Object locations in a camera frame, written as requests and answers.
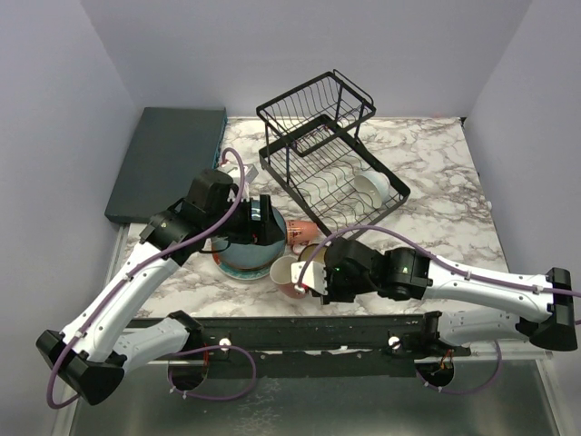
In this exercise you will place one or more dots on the white bowl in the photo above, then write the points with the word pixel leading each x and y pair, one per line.
pixel 372 188

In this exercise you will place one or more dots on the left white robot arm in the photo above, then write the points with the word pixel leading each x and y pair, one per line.
pixel 91 354

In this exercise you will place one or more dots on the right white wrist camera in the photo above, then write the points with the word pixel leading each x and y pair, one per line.
pixel 309 277

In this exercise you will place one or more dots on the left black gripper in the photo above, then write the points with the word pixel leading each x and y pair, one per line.
pixel 257 231

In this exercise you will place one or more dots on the aluminium frame rail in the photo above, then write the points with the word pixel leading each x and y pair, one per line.
pixel 201 288

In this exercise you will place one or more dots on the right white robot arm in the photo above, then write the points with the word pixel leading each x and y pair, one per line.
pixel 537 308

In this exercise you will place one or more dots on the printed salmon coffee mug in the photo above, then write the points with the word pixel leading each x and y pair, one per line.
pixel 301 232

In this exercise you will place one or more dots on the teal patterned bottom plate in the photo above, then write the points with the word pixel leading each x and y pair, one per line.
pixel 244 275

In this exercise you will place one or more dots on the dark grey flat box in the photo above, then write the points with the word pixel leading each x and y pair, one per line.
pixel 169 147

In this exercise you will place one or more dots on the blue glazed floral plate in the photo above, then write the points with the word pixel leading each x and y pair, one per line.
pixel 246 255

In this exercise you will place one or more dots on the plain pink mug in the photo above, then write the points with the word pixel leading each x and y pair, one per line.
pixel 280 274

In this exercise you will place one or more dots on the black wire dish rack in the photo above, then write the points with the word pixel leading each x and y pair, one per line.
pixel 314 152

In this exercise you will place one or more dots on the black mounting rail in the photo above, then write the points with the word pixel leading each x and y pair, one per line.
pixel 322 346

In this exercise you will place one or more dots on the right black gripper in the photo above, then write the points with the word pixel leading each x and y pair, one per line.
pixel 331 295

